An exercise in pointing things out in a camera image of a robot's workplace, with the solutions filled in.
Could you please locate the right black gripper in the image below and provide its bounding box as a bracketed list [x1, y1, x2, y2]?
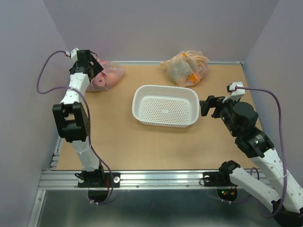
[200, 94, 240, 137]

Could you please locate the pink plastic bag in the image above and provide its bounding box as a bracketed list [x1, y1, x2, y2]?
[86, 58, 126, 92]

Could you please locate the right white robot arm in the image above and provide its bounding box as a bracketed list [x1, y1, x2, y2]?
[199, 96, 303, 213]

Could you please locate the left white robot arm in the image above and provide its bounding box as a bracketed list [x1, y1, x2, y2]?
[53, 48, 106, 188]

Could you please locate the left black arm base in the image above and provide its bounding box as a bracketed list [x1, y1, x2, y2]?
[74, 172, 121, 188]

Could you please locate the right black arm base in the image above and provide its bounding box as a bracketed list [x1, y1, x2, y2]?
[199, 171, 232, 187]

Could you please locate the orange white plastic bag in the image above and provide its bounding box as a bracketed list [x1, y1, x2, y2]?
[160, 51, 209, 87]

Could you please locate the white perforated plastic basket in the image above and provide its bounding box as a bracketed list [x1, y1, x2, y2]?
[132, 85, 199, 128]

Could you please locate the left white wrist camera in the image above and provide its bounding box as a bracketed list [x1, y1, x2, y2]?
[65, 48, 79, 63]

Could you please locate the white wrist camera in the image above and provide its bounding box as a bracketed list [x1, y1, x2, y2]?
[65, 48, 79, 63]
[223, 82, 245, 103]

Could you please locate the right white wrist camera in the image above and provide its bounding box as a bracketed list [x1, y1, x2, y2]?
[223, 82, 245, 103]

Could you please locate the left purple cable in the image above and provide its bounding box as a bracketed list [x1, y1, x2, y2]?
[36, 50, 114, 206]

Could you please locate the purple cable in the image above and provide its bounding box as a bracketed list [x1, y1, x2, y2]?
[36, 50, 114, 206]
[221, 87, 289, 218]

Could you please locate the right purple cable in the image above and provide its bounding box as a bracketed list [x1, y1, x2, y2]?
[221, 87, 289, 218]

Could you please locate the aluminium front rail frame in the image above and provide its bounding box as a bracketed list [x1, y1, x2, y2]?
[27, 61, 292, 227]

